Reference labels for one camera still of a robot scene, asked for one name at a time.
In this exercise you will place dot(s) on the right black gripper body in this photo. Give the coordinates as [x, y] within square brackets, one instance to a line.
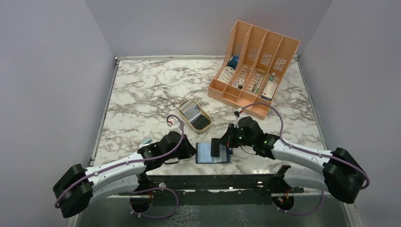
[235, 138]

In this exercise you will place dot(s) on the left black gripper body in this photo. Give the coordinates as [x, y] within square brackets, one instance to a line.
[182, 152]

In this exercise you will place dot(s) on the blue leather card holder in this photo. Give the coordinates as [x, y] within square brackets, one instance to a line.
[206, 154]

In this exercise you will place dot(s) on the dark grey credit card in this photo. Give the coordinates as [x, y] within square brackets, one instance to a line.
[215, 147]

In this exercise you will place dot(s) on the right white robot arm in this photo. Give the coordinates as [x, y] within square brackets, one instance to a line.
[336, 172]

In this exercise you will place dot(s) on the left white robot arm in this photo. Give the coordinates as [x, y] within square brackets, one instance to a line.
[80, 186]

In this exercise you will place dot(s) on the credit cards in tray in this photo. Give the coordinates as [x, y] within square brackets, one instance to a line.
[192, 113]

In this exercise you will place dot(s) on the tan oval tray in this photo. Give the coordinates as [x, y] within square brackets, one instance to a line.
[203, 112]

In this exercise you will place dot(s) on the small items in organizer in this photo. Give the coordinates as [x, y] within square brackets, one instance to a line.
[239, 83]

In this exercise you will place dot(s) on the white red box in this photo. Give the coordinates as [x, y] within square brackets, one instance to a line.
[269, 90]

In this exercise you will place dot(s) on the blue round container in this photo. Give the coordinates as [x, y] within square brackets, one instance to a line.
[233, 62]

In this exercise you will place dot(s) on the orange desk organizer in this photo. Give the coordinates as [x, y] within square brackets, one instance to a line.
[261, 52]

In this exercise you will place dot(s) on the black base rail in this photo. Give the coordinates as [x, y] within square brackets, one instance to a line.
[169, 190]

